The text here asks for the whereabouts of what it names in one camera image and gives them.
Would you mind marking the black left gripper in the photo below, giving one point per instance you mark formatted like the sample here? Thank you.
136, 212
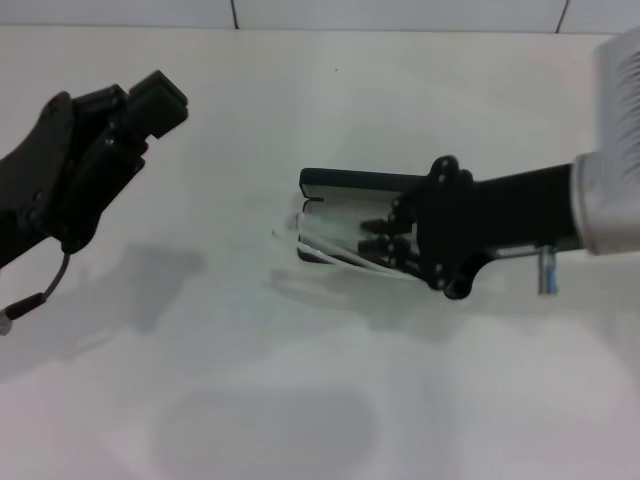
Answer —
35, 190

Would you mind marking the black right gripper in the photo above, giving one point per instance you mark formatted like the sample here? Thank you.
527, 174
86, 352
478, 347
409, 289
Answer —
500, 210

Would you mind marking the black glasses case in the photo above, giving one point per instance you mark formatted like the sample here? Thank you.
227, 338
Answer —
350, 177

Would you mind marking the clear white glasses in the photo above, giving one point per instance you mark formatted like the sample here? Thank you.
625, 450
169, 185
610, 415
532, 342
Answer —
320, 225

